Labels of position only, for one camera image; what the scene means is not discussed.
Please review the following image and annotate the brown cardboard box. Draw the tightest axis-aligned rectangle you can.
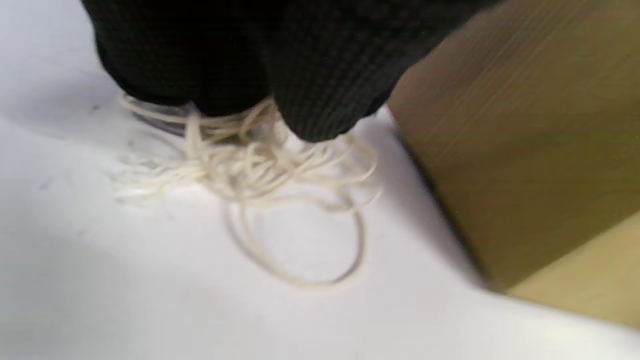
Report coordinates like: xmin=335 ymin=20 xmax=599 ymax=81
xmin=387 ymin=0 xmax=640 ymax=331

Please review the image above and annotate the white twine knot string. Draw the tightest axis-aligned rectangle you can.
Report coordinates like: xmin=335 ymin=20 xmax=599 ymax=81
xmin=112 ymin=92 xmax=383 ymax=288

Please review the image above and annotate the person's left hand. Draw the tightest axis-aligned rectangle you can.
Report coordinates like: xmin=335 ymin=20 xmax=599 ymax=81
xmin=80 ymin=0 xmax=501 ymax=143

